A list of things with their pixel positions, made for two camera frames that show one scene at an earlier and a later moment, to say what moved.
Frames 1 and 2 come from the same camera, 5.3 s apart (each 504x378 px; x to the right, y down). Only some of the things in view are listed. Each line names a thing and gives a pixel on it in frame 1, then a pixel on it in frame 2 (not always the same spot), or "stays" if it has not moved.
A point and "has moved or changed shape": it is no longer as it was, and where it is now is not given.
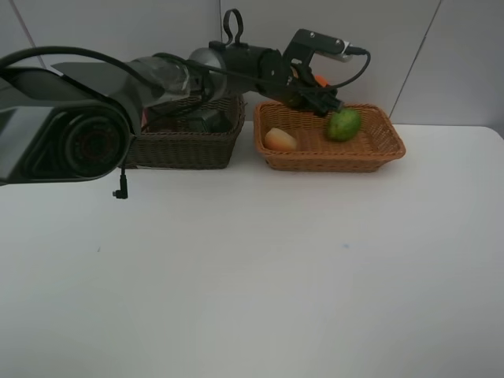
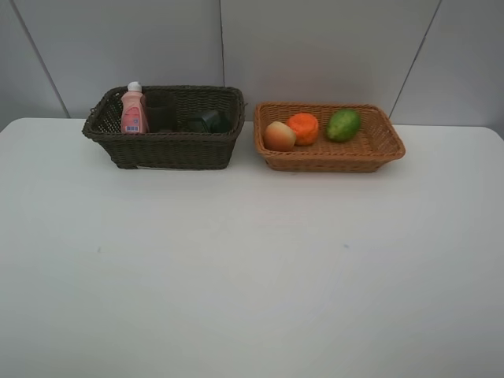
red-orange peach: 278,140 has moved or changed shape
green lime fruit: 343,125 stays
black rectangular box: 209,121 stays
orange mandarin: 320,80 to 305,127
